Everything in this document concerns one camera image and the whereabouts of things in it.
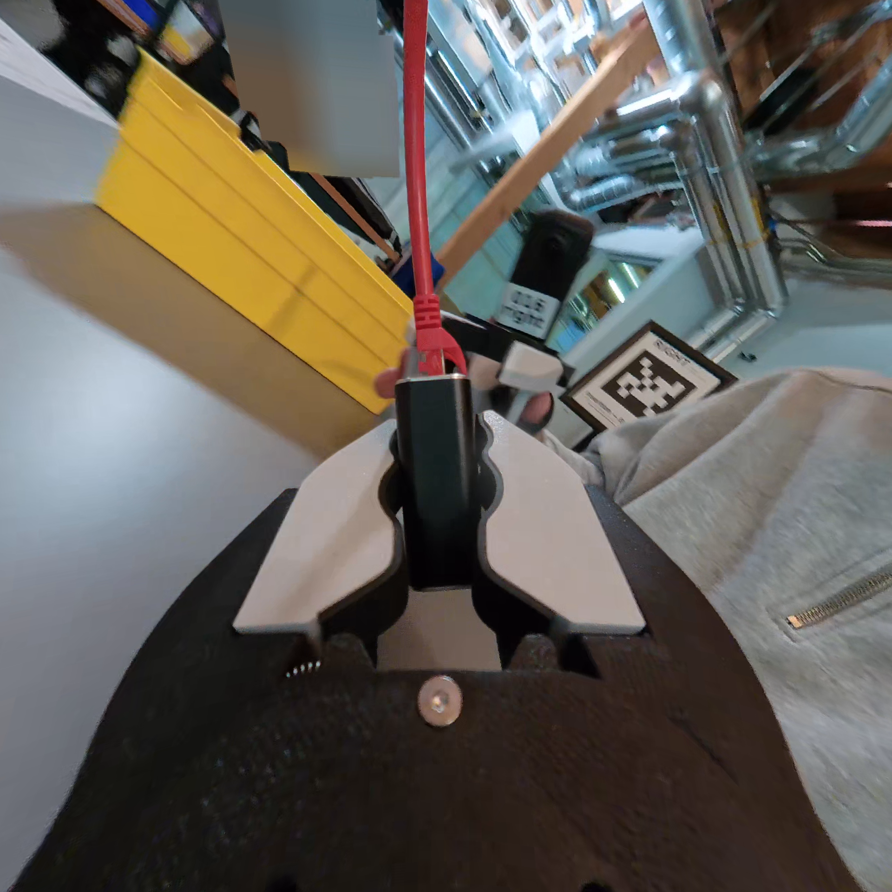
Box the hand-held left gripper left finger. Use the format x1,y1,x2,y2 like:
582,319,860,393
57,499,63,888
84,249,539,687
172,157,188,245
233,418,410,636

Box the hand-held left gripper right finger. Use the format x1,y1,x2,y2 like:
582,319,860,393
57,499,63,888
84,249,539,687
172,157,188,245
472,410,645,650

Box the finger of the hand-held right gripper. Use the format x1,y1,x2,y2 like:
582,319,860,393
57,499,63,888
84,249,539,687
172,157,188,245
495,340,567,393

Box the black ethernet splitter box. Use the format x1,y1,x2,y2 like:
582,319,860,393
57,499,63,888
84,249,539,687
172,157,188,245
394,373,482,592

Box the red ethernet cable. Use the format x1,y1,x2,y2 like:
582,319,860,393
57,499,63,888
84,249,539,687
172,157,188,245
403,0,468,380

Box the yellow plastic bin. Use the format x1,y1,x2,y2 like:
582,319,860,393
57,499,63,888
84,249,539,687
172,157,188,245
96,49,415,413

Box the person's right forearm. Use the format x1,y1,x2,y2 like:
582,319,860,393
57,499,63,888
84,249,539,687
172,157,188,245
542,368,892,510

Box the person's right hand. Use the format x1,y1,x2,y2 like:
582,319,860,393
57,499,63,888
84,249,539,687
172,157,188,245
375,345,556,434

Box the wooden beam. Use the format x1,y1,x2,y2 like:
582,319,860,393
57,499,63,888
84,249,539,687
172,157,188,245
435,21,663,280

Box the framed marker sign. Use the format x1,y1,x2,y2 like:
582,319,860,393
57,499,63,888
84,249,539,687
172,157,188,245
561,321,740,436

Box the silver ventilation ducts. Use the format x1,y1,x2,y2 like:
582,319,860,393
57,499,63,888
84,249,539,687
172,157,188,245
418,0,892,363

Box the person's grey sweatshirt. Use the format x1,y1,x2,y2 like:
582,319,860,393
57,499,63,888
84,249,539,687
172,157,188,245
613,446,892,892

